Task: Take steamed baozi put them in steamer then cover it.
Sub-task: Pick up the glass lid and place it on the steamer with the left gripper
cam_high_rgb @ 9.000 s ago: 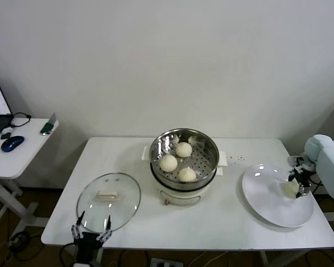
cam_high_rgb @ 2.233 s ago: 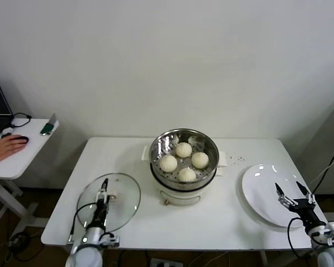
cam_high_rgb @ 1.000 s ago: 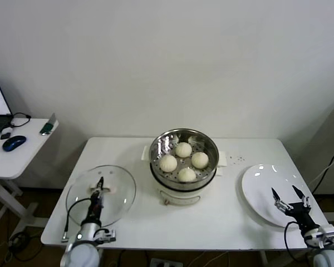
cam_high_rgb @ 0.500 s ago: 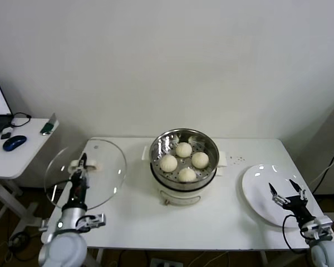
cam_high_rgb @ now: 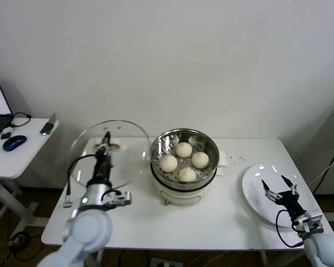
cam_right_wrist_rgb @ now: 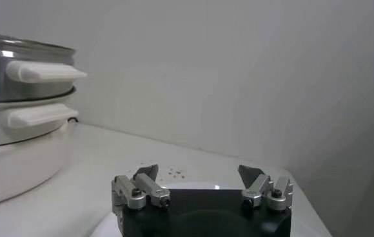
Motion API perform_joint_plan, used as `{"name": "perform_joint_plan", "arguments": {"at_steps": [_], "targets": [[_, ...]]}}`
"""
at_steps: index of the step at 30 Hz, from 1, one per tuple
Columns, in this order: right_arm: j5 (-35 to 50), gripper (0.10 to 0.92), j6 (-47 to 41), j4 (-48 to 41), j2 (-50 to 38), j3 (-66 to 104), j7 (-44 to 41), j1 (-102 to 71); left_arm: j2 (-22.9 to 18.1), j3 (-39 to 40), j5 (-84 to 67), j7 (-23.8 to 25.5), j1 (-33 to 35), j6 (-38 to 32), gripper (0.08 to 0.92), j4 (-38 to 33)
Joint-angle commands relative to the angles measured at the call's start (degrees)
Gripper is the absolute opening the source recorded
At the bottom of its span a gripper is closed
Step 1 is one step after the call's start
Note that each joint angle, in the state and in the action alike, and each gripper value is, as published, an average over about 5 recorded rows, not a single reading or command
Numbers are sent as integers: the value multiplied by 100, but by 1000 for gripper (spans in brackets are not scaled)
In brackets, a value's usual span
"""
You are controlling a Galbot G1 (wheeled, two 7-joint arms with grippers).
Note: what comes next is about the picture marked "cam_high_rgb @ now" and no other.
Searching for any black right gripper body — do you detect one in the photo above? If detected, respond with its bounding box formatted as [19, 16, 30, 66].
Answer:
[277, 190, 307, 221]

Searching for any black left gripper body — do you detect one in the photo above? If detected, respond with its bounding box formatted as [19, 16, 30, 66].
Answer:
[92, 146, 114, 186]

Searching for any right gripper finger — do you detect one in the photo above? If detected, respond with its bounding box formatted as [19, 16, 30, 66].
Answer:
[261, 179, 281, 200]
[280, 174, 299, 195]

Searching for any glass pot lid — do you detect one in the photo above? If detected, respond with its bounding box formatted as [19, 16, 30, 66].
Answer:
[67, 120, 151, 190]

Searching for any white steamed baozi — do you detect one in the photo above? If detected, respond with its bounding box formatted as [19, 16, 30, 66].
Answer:
[178, 166, 198, 183]
[159, 154, 179, 172]
[175, 141, 193, 158]
[191, 151, 210, 169]

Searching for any blue computer mouse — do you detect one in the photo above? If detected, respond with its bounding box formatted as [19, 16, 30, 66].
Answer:
[2, 135, 27, 152]

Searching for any perforated steel steamer basket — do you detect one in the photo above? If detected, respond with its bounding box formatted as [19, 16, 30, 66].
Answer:
[141, 128, 229, 187]

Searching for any white round plate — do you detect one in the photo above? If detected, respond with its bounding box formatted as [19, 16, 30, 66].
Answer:
[241, 164, 315, 228]

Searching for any white side table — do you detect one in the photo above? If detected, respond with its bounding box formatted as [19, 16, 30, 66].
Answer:
[0, 118, 61, 237]

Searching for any white electric cooker pot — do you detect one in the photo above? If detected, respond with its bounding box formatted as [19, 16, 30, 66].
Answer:
[151, 164, 225, 206]

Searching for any grey floor power strip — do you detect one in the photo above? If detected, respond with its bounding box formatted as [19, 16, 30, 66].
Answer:
[150, 258, 184, 267]

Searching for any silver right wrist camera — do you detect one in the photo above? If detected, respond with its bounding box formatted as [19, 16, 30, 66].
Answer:
[292, 210, 323, 234]

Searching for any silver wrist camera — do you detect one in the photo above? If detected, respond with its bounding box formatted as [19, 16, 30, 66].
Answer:
[292, 210, 323, 234]
[104, 190, 133, 209]

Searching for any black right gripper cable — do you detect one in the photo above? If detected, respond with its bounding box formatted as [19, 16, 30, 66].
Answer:
[275, 210, 306, 248]

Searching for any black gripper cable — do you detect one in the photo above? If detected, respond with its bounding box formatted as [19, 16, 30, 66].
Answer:
[275, 210, 306, 248]
[63, 154, 99, 208]

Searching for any white wall cable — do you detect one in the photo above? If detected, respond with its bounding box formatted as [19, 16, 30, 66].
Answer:
[308, 155, 334, 187]

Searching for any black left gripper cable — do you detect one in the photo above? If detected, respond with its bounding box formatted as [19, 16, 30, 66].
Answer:
[63, 154, 99, 208]

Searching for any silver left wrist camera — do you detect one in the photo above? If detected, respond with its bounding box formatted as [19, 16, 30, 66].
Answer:
[104, 190, 133, 209]

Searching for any black wall cable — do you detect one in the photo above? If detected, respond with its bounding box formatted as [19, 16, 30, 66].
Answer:
[308, 143, 334, 195]

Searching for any green handled utility knife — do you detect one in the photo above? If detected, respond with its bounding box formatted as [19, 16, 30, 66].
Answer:
[39, 112, 58, 136]

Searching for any black looped cable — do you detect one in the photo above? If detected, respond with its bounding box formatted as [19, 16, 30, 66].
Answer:
[11, 112, 33, 128]

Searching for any white floor socket with cables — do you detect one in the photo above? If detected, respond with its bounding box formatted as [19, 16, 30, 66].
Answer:
[8, 232, 31, 253]

